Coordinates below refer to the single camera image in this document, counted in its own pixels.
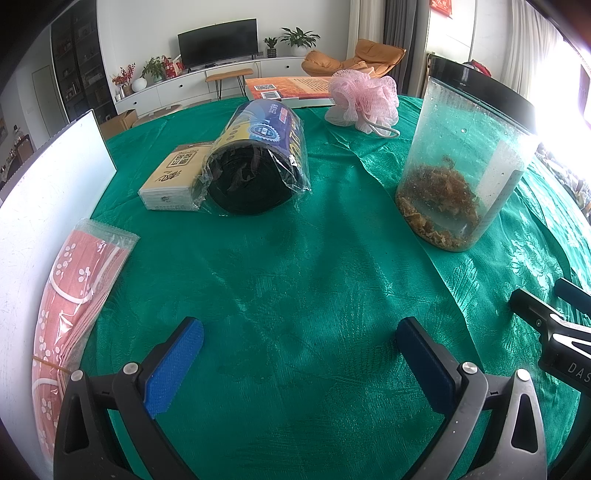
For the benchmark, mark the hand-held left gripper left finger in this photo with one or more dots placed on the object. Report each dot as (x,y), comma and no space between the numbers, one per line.
(175,364)

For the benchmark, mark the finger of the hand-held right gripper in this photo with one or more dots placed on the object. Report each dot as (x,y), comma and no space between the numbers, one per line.
(572,293)
(531,307)

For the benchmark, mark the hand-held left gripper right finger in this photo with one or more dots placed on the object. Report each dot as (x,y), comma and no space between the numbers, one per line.
(427,369)

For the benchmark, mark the pink floral packet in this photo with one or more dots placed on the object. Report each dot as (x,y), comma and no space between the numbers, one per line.
(69,295)

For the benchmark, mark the green tablecloth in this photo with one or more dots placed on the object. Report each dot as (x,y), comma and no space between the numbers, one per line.
(300,277)

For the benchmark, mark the clear jar with black lid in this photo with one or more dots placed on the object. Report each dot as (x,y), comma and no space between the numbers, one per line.
(452,152)

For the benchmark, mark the beige tissue pack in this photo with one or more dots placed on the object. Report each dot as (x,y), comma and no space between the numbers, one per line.
(171,180)

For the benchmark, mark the black garbage bag roll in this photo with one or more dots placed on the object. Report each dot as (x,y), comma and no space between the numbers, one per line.
(249,184)

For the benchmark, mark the white board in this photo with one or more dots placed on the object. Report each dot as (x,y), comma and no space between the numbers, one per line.
(41,194)

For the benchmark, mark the red cloth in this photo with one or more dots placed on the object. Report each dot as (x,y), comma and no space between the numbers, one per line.
(478,68)

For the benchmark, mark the cardboard box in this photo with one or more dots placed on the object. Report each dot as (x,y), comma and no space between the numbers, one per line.
(117,124)

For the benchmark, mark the white curtain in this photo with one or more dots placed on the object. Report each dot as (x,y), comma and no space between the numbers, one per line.
(531,41)

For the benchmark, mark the pink bath loofah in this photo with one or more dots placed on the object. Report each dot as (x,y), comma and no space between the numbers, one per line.
(360,97)

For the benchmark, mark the white television cabinet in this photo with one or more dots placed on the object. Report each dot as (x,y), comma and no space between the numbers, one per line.
(184,87)

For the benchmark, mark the white vase with red flowers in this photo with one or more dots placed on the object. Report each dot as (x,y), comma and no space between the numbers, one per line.
(138,84)

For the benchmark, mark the wooden bench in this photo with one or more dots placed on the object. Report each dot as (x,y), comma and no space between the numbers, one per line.
(228,74)

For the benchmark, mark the leafy potted plant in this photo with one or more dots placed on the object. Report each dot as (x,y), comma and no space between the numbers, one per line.
(154,69)

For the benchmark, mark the red box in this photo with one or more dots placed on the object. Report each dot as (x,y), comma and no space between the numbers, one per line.
(174,68)

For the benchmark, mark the orange book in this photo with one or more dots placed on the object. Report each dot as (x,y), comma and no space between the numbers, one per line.
(300,85)

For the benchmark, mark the grey curtain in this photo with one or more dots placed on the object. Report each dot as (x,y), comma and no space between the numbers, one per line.
(406,27)

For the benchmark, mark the orange lounge chair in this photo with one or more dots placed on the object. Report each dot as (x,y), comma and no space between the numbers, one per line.
(332,60)

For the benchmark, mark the dark display shelf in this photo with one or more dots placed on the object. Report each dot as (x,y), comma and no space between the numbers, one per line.
(83,60)

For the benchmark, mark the black television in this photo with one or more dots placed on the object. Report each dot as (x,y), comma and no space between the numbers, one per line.
(217,44)

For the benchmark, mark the small potted plant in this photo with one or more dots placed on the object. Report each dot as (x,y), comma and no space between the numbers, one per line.
(271,48)

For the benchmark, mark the large potted plant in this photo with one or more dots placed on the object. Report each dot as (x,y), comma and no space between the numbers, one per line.
(300,39)

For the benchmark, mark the red wall decoration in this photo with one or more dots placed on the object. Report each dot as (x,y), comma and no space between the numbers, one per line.
(441,5)

